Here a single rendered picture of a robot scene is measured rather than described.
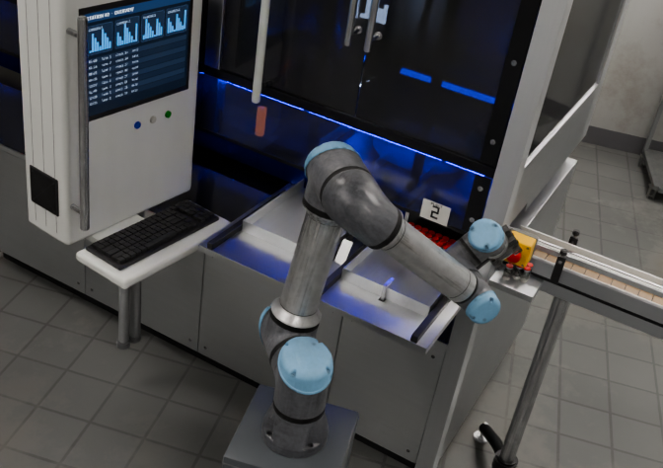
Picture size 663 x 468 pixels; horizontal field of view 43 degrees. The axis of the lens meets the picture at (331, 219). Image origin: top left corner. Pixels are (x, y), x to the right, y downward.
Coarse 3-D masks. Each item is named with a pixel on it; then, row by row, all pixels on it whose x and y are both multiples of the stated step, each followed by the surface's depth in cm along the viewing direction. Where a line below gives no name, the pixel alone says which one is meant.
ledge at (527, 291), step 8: (496, 272) 241; (496, 280) 237; (504, 280) 238; (512, 280) 238; (528, 280) 239; (536, 280) 240; (504, 288) 236; (512, 288) 235; (520, 288) 235; (528, 288) 236; (536, 288) 236; (520, 296) 234; (528, 296) 233
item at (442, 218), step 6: (426, 204) 237; (432, 204) 236; (438, 204) 235; (420, 210) 239; (426, 210) 238; (444, 210) 235; (450, 210) 234; (426, 216) 239; (438, 216) 237; (444, 216) 236; (438, 222) 238; (444, 222) 237
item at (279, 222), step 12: (288, 192) 258; (300, 192) 264; (276, 204) 254; (288, 204) 256; (300, 204) 257; (252, 216) 242; (264, 216) 249; (276, 216) 250; (288, 216) 250; (300, 216) 251; (252, 228) 238; (264, 228) 243; (276, 228) 244; (288, 228) 245; (300, 228) 246; (264, 240) 238; (276, 240) 236; (288, 240) 233
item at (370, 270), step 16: (368, 256) 238; (384, 256) 239; (352, 272) 224; (368, 272) 231; (384, 272) 232; (400, 272) 234; (368, 288) 224; (400, 288) 227; (416, 288) 228; (432, 288) 229; (400, 304) 220; (416, 304) 218; (432, 304) 217
